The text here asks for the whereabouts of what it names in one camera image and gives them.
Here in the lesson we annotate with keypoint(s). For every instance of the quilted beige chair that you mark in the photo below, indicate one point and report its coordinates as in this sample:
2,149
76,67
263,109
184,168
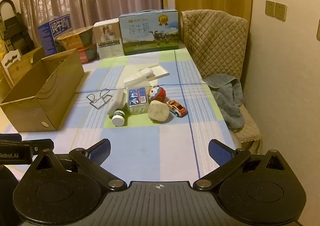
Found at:
212,40

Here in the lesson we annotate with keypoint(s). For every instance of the white product box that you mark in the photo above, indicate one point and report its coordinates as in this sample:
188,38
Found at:
108,40

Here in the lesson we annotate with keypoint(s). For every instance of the small brown cardboard box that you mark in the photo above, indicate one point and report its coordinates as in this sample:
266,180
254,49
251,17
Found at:
25,63

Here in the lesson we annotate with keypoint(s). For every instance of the red white toy car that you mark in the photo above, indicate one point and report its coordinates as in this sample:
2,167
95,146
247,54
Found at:
177,108

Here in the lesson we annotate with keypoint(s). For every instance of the plaid cloth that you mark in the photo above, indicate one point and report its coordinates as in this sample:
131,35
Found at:
155,141

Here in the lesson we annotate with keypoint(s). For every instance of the blue tissue pack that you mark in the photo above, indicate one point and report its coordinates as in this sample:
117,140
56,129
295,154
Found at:
137,101

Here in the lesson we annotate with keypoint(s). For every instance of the grey towel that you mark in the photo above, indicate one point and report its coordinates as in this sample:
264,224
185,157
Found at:
227,98

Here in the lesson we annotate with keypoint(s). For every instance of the green gold instant noodle bowl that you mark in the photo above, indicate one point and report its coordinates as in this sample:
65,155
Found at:
75,38

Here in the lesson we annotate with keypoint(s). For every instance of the cow print milk carton box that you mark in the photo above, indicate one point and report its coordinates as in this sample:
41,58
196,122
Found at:
150,33

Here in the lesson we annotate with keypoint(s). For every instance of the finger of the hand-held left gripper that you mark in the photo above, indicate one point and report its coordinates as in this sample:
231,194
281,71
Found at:
10,137
41,146

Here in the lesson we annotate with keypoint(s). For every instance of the blue milk carton box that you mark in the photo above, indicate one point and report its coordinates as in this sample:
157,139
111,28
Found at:
53,35

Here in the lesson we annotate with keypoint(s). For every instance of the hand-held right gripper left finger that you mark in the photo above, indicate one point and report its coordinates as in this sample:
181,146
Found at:
100,151

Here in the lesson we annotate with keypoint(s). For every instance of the small white capped bottle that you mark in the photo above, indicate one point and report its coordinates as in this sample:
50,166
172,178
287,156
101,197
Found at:
118,119

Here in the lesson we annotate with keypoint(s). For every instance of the red black instant noodle bowl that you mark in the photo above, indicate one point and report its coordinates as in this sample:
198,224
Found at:
87,54

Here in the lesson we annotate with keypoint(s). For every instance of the red blue cartoon cat toy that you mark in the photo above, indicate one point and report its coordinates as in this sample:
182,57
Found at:
156,93

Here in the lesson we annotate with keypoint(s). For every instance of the black folding ladder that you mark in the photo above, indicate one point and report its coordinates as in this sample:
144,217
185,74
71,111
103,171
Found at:
13,28

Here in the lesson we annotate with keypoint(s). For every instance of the beige stone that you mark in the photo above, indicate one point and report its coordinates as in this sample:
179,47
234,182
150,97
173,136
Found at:
158,112

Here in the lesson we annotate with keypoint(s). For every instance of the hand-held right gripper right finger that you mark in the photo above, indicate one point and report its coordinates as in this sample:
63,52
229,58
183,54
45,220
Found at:
219,152

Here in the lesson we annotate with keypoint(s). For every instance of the white square plastic cover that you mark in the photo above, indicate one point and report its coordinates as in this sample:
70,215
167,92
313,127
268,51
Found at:
157,71

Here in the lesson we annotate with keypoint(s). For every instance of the white carved wooden board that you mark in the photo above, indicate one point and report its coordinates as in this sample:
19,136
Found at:
10,63

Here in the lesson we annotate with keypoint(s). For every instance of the white plug adapter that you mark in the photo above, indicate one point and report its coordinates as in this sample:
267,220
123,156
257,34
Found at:
117,101

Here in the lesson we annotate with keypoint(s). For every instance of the white oblong plastic case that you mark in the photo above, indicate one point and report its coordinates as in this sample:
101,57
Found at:
137,78

